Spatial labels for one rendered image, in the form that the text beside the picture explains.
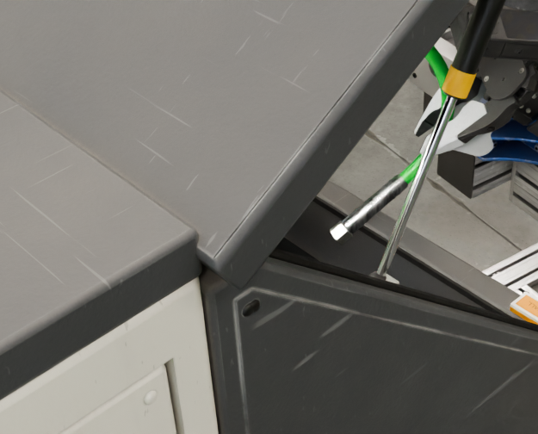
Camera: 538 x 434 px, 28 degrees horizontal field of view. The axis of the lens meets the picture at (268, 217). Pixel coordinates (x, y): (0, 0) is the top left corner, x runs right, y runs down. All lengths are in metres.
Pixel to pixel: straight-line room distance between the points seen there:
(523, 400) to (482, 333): 0.17
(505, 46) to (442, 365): 0.31
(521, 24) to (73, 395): 0.61
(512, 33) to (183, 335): 0.52
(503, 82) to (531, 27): 0.06
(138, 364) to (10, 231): 0.10
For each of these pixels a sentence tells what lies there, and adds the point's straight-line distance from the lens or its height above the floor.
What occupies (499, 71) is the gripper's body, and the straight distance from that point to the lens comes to 1.09.
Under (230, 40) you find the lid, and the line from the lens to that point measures 0.66.
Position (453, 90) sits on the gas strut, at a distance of 0.77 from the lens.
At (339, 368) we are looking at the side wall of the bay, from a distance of 0.78.
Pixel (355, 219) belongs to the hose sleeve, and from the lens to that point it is 1.14.
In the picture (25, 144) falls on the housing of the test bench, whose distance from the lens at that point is 0.68.
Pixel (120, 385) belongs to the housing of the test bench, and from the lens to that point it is 0.62.
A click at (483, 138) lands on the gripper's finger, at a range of 1.12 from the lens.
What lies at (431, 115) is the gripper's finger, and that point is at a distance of 1.13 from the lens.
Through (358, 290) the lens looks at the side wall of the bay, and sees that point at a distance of 0.75.
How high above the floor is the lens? 1.88
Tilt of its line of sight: 39 degrees down
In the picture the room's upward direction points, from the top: 4 degrees counter-clockwise
